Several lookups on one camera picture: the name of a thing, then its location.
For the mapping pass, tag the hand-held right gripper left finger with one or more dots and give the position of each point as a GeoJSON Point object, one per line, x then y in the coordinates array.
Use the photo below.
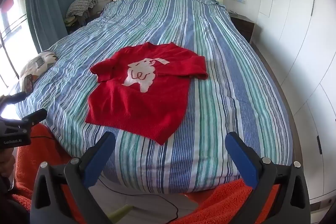
{"type": "Point", "coordinates": [97, 161]}

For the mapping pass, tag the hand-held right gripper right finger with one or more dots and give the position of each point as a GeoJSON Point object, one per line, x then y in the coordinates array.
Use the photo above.
{"type": "Point", "coordinates": [242, 161]}

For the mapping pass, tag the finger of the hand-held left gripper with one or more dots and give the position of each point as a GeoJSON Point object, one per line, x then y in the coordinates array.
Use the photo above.
{"type": "Point", "coordinates": [14, 97]}
{"type": "Point", "coordinates": [35, 117]}

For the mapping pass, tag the red sweater with white figure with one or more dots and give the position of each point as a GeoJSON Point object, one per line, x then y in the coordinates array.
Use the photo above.
{"type": "Point", "coordinates": [136, 108]}

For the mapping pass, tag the pile of patterned clothes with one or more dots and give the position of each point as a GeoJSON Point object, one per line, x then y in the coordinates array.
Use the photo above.
{"type": "Point", "coordinates": [81, 5]}

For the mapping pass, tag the person's left hand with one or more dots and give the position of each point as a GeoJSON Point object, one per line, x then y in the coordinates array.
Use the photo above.
{"type": "Point", "coordinates": [6, 161]}

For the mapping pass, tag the black smartphone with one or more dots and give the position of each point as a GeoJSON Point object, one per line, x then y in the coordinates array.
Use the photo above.
{"type": "Point", "coordinates": [28, 83]}

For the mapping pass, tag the orange fluffy blanket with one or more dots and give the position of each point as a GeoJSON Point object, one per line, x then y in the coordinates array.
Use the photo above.
{"type": "Point", "coordinates": [225, 200]}

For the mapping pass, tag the patterned white pillow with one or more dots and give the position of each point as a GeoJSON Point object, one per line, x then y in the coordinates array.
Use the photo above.
{"type": "Point", "coordinates": [39, 62]}

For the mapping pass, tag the blue green striped bed sheet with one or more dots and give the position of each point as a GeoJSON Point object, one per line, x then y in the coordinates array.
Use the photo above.
{"type": "Point", "coordinates": [210, 121]}

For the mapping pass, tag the light green plastic object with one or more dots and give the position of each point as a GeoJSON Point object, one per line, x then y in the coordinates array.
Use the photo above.
{"type": "Point", "coordinates": [120, 213]}

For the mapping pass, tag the blue curtain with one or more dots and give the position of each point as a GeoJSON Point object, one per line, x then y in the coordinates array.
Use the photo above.
{"type": "Point", "coordinates": [52, 3]}

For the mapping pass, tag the dark wooden nightstand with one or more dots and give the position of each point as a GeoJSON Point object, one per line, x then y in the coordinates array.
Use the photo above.
{"type": "Point", "coordinates": [244, 28]}

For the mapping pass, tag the white wardrobe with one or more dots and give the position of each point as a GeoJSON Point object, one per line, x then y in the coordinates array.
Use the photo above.
{"type": "Point", "coordinates": [296, 29]}

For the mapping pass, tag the dark wooden bed frame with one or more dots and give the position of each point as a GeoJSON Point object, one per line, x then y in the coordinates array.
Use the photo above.
{"type": "Point", "coordinates": [295, 140]}

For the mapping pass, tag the window with dark frame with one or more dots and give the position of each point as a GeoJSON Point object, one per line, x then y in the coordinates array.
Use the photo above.
{"type": "Point", "coordinates": [10, 24]}

